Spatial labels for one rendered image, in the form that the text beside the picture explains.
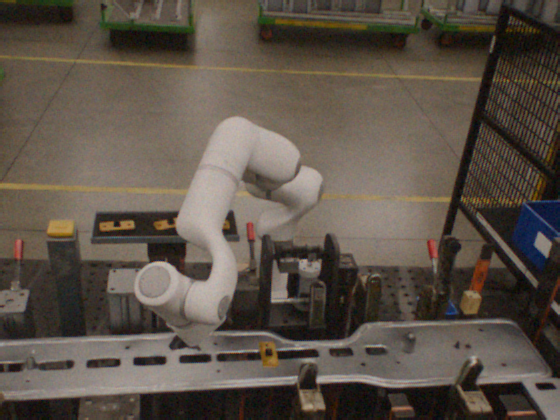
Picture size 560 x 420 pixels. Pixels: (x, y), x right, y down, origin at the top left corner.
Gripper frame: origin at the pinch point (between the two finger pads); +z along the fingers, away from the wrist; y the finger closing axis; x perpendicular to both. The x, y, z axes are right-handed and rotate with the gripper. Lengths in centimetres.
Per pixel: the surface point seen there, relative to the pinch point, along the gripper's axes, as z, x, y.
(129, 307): 1.9, 19.4, -11.7
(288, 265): 11.4, 5.2, 23.7
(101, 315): 48, 51, -28
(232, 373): 6.6, -8.3, -2.7
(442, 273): 27, -17, 52
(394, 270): 97, 15, 60
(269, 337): 16.3, -3.9, 8.8
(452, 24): 518, 338, 418
